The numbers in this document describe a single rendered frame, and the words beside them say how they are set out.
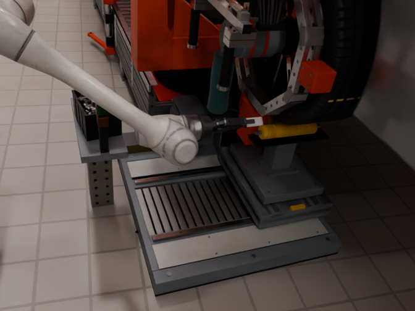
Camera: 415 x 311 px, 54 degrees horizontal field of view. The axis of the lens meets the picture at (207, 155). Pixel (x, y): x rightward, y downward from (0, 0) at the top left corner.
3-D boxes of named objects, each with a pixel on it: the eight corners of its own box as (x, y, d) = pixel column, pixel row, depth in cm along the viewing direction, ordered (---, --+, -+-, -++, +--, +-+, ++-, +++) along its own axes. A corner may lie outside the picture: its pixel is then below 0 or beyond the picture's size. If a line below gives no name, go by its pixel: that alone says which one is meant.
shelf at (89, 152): (128, 158, 154) (128, 151, 152) (81, 163, 149) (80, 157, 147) (110, 100, 185) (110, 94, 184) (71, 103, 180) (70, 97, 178)
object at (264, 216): (327, 216, 190) (333, 201, 184) (257, 230, 178) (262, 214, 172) (278, 152, 226) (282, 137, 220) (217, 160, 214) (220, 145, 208)
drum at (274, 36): (283, 63, 150) (291, 25, 142) (229, 65, 144) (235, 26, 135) (266, 47, 161) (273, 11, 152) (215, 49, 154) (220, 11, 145)
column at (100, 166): (113, 204, 192) (110, 130, 167) (91, 207, 189) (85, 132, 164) (110, 190, 200) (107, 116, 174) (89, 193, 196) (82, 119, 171)
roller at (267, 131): (320, 135, 170) (325, 123, 166) (257, 143, 160) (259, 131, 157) (314, 128, 174) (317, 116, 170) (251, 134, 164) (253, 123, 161)
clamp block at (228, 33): (254, 47, 128) (257, 31, 125) (228, 48, 125) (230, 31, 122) (248, 41, 131) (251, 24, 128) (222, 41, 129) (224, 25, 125)
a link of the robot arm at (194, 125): (188, 140, 131) (205, 138, 133) (183, 112, 132) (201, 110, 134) (180, 144, 139) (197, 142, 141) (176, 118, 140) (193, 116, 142)
